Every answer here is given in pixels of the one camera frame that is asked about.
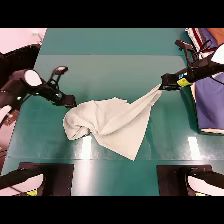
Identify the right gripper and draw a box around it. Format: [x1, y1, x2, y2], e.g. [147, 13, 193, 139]
[159, 68, 195, 91]

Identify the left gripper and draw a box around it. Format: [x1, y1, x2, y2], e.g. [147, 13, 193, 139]
[49, 87, 78, 109]

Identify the white T-shirt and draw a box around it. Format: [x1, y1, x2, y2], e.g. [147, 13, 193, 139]
[62, 83, 164, 162]

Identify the white striped garment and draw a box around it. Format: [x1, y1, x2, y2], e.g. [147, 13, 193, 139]
[184, 27, 216, 61]

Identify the blue garment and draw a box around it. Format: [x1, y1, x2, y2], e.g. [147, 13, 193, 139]
[198, 27, 222, 52]

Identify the orange garment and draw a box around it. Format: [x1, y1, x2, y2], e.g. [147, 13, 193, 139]
[206, 27, 224, 45]

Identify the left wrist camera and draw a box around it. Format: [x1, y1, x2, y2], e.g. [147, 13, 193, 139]
[45, 65, 70, 92]

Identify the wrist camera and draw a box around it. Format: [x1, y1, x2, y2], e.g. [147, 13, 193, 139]
[45, 65, 70, 92]
[174, 39, 202, 68]

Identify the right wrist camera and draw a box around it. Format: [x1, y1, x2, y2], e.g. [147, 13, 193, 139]
[174, 39, 202, 68]

